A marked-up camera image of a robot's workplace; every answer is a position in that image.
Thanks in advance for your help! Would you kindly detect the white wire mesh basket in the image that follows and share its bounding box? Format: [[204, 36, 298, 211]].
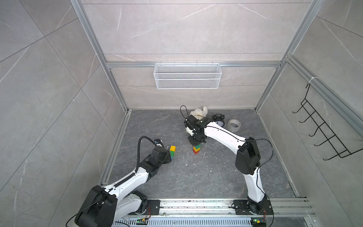
[[153, 63, 222, 89]]

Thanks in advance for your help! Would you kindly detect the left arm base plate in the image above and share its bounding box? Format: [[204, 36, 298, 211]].
[[127, 200, 161, 215]]

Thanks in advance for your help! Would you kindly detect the black alarm clock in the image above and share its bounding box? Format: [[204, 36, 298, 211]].
[[212, 113, 225, 127]]

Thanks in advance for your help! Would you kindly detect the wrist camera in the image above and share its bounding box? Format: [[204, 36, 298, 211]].
[[154, 139, 164, 148], [184, 115, 199, 135]]

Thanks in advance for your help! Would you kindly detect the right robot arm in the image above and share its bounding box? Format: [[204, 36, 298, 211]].
[[184, 115, 268, 214]]

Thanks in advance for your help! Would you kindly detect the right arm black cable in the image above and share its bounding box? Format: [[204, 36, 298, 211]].
[[180, 105, 275, 227]]

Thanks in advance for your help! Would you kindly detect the white plush dog toy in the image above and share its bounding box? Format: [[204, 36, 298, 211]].
[[189, 106, 208, 120]]

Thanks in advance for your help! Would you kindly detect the black wire hook rack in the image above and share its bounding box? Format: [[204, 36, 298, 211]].
[[292, 83, 363, 161]]

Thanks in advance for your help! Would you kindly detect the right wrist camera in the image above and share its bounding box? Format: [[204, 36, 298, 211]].
[[184, 115, 199, 135]]

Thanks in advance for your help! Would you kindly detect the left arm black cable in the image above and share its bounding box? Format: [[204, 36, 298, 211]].
[[66, 136, 157, 227]]

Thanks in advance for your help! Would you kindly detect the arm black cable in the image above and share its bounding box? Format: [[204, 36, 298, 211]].
[[66, 136, 157, 227], [180, 105, 275, 227]]

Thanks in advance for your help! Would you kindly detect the aluminium mounting rail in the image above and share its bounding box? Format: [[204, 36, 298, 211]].
[[151, 198, 315, 217]]

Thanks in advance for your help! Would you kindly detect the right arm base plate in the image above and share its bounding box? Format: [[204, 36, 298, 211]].
[[231, 199, 274, 216]]

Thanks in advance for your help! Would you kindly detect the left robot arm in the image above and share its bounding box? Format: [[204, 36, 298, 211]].
[[74, 146, 172, 227]]

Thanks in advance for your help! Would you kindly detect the clear tape roll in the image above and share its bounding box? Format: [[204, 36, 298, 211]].
[[227, 119, 242, 133]]

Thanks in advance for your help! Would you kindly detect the yellow square lego brick top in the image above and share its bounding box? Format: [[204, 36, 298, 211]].
[[169, 146, 176, 152]]

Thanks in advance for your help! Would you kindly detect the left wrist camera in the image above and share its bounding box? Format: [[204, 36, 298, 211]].
[[154, 139, 164, 148]]

